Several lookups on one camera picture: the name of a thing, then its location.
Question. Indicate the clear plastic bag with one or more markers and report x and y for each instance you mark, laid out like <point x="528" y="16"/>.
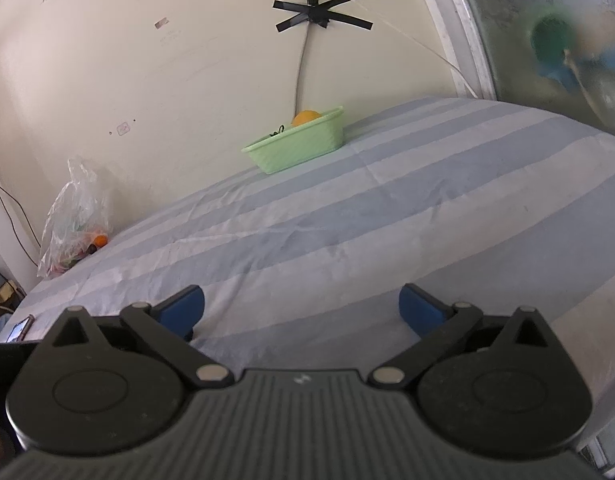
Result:
<point x="81" y="211"/>

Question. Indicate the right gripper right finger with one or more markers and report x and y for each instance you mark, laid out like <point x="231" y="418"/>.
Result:
<point x="441" y="329"/>

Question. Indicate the black tape cross lower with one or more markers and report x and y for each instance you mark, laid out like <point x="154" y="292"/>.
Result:
<point x="317" y="13"/>

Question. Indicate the green object behind glass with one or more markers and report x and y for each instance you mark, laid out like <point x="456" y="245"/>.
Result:
<point x="551" y="37"/>

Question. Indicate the smartphone on bed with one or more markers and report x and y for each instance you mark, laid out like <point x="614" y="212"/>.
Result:
<point x="20" y="330"/>

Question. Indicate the large yellow lemon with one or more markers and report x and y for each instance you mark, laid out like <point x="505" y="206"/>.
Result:
<point x="304" y="117"/>

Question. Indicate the light green plastic basket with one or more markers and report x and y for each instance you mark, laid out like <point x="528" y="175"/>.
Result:
<point x="294" y="145"/>

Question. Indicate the white window frame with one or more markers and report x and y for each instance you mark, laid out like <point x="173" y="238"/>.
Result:
<point x="462" y="48"/>

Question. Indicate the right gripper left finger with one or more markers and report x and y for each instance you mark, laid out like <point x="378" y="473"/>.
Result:
<point x="165" y="331"/>

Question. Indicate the small orange by bag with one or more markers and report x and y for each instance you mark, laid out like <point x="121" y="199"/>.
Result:
<point x="101" y="240"/>

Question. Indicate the blue white striped bedsheet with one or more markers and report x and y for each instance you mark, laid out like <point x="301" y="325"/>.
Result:
<point x="494" y="204"/>

